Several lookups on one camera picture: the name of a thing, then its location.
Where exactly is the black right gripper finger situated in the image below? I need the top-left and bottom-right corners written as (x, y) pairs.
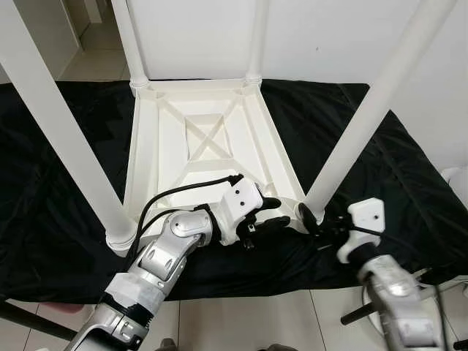
top-left (297, 203), bottom-right (320, 235)

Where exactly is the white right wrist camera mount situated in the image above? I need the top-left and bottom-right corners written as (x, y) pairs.
top-left (336, 199), bottom-right (386, 263)

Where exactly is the white plastic table top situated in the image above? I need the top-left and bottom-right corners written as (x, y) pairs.
top-left (106, 77), bottom-right (312, 255)

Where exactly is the black metal table leg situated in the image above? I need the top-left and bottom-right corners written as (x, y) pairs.
top-left (340, 303), bottom-right (381, 326)
top-left (0, 300), bottom-right (78, 342)

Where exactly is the black cloth table cover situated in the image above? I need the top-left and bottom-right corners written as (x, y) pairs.
top-left (0, 79), bottom-right (468, 302)

